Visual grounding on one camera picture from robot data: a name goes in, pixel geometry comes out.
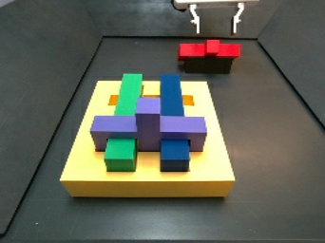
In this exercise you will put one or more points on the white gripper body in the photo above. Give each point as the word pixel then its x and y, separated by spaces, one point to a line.
pixel 208 4

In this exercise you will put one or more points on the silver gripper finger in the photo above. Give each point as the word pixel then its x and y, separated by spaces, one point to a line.
pixel 196 19
pixel 236 18

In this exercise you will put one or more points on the red E-shaped block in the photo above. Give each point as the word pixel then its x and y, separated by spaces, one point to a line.
pixel 209 49

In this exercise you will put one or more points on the yellow base board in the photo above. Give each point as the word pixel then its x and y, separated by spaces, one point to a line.
pixel 209 177

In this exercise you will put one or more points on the black U-shaped holder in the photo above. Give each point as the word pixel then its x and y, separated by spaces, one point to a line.
pixel 209 65

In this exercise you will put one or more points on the purple E-shaped block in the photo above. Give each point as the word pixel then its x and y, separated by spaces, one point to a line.
pixel 149 127

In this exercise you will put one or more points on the blue long block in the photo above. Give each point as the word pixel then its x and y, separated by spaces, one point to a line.
pixel 175 145

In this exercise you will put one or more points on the green long block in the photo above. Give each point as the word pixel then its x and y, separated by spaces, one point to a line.
pixel 121 150

